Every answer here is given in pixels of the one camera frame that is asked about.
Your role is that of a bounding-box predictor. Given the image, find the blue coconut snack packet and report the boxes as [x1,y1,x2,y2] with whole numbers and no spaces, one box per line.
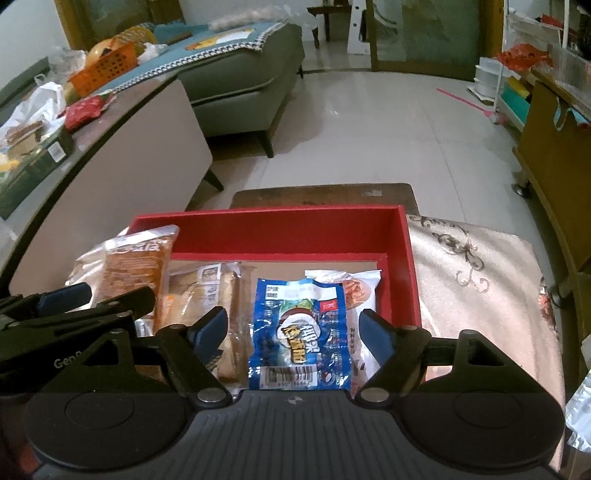
[249,278,352,390]

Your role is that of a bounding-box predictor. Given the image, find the teal sofa blanket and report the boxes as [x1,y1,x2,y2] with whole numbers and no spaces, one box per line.
[95,21,287,94]

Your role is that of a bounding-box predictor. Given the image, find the white plastic bag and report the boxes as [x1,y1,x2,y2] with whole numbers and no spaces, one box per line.
[0,82,66,138]

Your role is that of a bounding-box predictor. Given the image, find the red bag on counter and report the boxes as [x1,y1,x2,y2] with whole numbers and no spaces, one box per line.
[64,93,113,132]

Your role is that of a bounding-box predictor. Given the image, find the brown spicy snack packet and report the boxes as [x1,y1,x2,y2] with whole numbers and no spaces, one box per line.
[94,225,179,330]

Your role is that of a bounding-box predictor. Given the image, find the white wire shelf rack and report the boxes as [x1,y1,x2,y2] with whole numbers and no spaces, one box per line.
[469,1,590,131]

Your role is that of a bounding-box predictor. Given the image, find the brown cardboard box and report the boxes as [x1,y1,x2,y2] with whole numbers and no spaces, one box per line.
[512,80,591,301]

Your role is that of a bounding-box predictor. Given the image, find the orange plastic basket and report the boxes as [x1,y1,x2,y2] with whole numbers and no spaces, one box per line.
[69,43,137,97]

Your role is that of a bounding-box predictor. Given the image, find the yellow cake packet in box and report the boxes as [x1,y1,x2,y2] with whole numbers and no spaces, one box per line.
[159,262,252,388]

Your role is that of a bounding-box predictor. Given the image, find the white snack packet in box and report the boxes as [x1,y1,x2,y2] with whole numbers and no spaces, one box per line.
[304,270,381,396]

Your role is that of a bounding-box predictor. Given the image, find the brown floor mat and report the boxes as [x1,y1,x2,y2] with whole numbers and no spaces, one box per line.
[230,183,420,215]

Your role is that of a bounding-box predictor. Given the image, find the dark green box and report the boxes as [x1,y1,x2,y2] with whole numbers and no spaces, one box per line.
[0,127,75,220]

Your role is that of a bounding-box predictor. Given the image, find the grey sofa ottoman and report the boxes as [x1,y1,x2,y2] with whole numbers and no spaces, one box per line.
[177,23,304,158]

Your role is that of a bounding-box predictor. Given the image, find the red cardboard box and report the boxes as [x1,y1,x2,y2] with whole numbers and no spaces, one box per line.
[129,204,421,326]

